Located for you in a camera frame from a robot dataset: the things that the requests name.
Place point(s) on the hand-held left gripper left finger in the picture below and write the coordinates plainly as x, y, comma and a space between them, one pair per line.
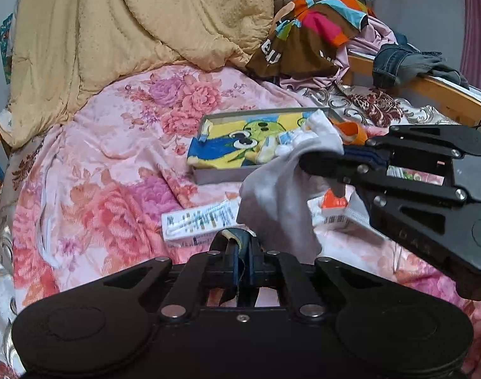
233, 268

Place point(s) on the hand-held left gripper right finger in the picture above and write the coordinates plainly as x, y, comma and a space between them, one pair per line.
253, 262

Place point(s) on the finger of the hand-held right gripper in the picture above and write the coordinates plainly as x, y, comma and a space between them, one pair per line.
343, 169
422, 138

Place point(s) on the dark sock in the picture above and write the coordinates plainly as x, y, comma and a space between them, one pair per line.
240, 241

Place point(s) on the light grey sock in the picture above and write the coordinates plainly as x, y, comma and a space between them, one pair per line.
280, 205

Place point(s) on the grey cardboard box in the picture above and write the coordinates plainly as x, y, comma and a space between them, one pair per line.
220, 175

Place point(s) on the orange and white carton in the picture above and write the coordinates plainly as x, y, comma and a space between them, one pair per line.
335, 205

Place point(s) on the orange cup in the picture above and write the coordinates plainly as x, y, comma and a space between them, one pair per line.
353, 134

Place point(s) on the wooden bed board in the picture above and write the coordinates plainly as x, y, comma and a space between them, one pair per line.
442, 94

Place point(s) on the cream brocade bed sheet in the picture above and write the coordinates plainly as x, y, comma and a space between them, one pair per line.
382, 104

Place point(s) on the white and green carton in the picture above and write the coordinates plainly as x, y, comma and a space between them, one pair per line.
197, 221

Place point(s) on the dark grey garment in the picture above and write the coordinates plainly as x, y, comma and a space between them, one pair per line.
434, 67

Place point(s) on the pale pink garment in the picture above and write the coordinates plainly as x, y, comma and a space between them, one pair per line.
376, 33

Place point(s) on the pink curtain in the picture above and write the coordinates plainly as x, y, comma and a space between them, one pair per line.
479, 39

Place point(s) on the cartoon print towel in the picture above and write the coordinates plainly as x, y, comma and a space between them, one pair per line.
224, 150

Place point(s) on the colourful striped brown garment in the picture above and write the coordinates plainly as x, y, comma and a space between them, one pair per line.
303, 47

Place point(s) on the pink floral bedspread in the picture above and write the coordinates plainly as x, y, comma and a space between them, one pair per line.
106, 166

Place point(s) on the yellow blanket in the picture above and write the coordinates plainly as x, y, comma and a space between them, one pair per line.
106, 27

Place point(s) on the teal wall poster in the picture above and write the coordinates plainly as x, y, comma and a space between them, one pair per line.
6, 43

